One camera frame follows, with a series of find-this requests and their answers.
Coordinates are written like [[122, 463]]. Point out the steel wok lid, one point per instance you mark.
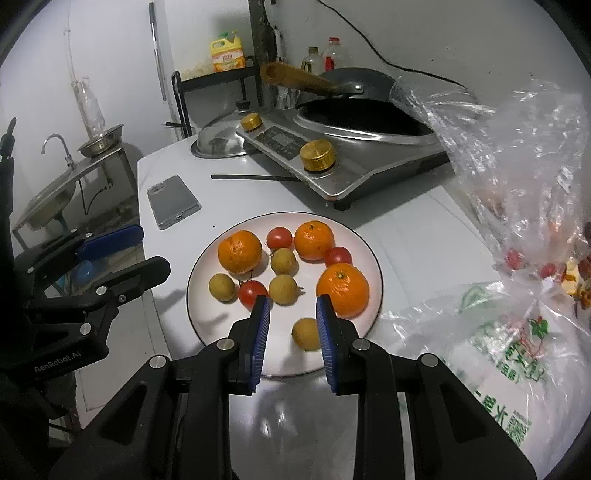
[[217, 141]]

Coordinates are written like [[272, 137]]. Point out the orange mandarin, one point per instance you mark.
[[342, 289], [239, 251], [314, 240]]

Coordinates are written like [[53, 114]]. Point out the red cap clear bottle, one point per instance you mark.
[[333, 55]]

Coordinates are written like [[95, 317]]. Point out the dark vertical pipe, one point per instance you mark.
[[261, 37]]

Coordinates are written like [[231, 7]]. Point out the clear plastic bottle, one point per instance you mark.
[[90, 106]]

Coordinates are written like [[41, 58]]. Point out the steel sink with faucet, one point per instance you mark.
[[51, 198]]

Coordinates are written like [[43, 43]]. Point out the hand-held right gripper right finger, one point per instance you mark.
[[325, 341]]

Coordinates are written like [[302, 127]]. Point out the cooking oil bottle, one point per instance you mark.
[[312, 62]]

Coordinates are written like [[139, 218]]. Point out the gold cooker knob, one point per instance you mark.
[[316, 156], [251, 122]]

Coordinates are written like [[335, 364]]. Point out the green printed plastic bag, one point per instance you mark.
[[461, 369]]

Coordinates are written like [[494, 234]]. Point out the grey metal wall pipe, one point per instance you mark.
[[156, 46]]

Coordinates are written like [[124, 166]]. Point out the white round plate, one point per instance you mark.
[[203, 300]]

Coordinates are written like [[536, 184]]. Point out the black metal rack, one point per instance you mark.
[[178, 99]]

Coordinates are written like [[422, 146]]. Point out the black chopstick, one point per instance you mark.
[[254, 177]]

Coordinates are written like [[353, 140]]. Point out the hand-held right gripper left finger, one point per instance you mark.
[[258, 341]]

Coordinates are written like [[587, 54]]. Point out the steel induction cooker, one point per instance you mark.
[[369, 161]]

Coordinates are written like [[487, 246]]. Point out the clear plastic bag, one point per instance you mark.
[[508, 152]]

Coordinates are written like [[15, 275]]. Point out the yellow detergent bottle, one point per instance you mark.
[[228, 55]]

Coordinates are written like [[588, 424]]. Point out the blue water jug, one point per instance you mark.
[[85, 274]]

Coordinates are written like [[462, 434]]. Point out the red cherry tomato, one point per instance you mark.
[[279, 237], [251, 293], [512, 258], [549, 269], [338, 256]]

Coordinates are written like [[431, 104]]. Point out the smartphone in clear case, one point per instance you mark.
[[173, 201]]

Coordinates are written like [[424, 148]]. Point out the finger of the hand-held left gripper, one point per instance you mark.
[[138, 277], [111, 242]]

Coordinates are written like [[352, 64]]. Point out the steel faucet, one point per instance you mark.
[[64, 147]]

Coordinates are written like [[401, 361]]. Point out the steel bowl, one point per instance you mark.
[[99, 145]]

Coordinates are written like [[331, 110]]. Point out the orange peel pile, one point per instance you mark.
[[572, 281]]

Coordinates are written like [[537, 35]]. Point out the glass condiment jars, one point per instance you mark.
[[286, 99]]

